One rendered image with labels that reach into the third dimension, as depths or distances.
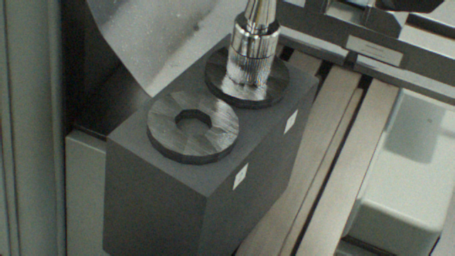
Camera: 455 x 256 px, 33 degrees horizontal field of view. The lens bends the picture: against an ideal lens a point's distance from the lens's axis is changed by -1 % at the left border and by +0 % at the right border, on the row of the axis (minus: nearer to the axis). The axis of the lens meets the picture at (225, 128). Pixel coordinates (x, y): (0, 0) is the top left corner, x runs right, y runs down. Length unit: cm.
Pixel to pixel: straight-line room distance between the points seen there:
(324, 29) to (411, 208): 29
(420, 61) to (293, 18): 20
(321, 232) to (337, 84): 28
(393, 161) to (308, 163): 24
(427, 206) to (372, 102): 18
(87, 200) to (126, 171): 65
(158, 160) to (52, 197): 70
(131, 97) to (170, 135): 62
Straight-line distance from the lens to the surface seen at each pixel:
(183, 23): 123
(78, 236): 149
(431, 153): 125
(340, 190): 98
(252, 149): 74
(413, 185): 118
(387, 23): 112
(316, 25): 115
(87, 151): 130
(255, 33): 75
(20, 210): 142
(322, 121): 106
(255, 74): 77
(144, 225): 78
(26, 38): 114
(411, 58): 115
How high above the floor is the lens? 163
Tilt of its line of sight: 45 degrees down
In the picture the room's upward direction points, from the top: 11 degrees clockwise
